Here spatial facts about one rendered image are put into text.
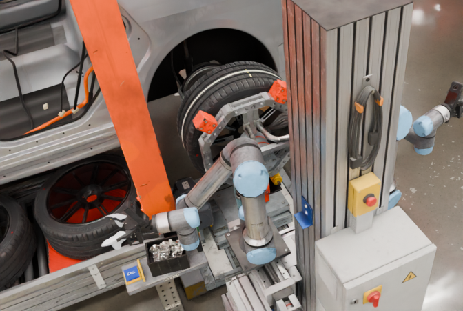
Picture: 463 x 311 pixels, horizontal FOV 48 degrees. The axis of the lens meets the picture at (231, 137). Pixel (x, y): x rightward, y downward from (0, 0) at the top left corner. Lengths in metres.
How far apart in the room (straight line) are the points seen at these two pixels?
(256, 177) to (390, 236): 0.49
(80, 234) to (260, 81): 1.29
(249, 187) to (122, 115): 0.75
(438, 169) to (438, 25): 1.90
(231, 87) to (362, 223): 1.07
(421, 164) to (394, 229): 2.01
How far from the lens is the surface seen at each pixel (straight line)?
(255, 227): 1.97
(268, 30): 2.93
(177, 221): 1.92
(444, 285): 3.27
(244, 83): 2.58
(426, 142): 2.32
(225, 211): 3.25
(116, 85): 2.18
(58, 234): 3.07
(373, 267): 1.77
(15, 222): 3.25
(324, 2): 1.41
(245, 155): 1.77
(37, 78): 3.63
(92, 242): 3.05
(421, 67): 4.76
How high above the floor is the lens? 2.69
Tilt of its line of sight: 42 degrees down
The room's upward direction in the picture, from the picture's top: 9 degrees counter-clockwise
